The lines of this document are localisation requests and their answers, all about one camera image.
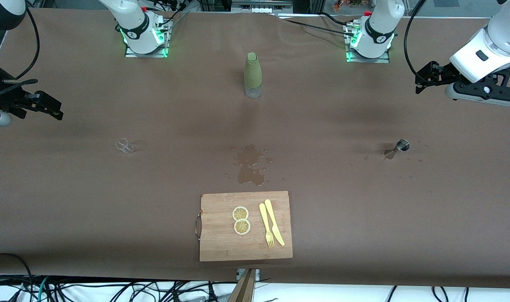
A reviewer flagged wooden cutting board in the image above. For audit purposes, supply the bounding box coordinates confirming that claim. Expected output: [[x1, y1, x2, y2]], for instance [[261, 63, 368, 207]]
[[195, 191, 293, 262]]

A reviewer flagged brown table cover sheet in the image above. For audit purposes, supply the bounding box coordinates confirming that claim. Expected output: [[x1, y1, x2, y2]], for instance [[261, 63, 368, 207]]
[[0, 8, 510, 289]]

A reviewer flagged yellow plastic knife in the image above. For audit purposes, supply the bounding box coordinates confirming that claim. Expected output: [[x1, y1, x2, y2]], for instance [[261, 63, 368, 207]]
[[264, 199, 285, 247]]

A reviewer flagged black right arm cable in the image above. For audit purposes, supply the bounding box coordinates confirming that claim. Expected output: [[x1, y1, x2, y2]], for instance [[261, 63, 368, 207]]
[[12, 6, 40, 80]]

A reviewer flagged thick black cable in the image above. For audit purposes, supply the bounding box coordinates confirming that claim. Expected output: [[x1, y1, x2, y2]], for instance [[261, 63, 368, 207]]
[[0, 253, 34, 302]]

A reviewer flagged black power cable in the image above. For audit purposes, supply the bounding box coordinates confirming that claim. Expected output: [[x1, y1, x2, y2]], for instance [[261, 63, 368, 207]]
[[276, 13, 356, 38]]

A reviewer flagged teal cable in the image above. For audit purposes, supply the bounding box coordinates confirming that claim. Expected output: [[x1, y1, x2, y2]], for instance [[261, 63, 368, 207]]
[[36, 276, 50, 302]]

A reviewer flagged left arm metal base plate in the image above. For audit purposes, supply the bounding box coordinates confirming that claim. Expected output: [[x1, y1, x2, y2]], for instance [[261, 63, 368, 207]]
[[346, 23, 390, 63]]

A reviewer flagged clear glass measuring cup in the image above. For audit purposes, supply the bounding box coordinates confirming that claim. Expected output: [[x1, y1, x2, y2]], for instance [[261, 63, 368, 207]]
[[114, 138, 135, 154]]

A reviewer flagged steel cone jigger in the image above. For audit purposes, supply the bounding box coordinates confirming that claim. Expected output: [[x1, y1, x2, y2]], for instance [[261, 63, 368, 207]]
[[383, 139, 410, 160]]

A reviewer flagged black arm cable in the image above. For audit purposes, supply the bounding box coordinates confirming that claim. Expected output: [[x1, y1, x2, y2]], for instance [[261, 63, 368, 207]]
[[12, 6, 40, 80], [404, 0, 429, 84]]

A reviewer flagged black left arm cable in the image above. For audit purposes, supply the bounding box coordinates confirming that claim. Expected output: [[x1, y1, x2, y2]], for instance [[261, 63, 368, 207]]
[[404, 0, 429, 84]]

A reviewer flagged spilled liquid puddle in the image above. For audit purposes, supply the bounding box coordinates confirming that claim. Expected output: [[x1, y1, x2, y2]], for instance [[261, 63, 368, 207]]
[[225, 144, 274, 186]]

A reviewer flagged green sleeved glass bottle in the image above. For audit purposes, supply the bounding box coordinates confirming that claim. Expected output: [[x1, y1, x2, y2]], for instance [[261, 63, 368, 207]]
[[244, 52, 263, 99]]

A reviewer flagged yellow plastic fork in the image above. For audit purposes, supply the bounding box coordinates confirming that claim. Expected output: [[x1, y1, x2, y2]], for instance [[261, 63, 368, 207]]
[[259, 203, 275, 248]]

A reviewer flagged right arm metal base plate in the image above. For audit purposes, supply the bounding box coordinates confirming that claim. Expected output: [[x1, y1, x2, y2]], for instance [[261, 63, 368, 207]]
[[125, 17, 169, 58]]

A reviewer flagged wooden post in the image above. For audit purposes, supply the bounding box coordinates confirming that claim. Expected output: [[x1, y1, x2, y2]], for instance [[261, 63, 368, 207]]
[[228, 268, 257, 302]]

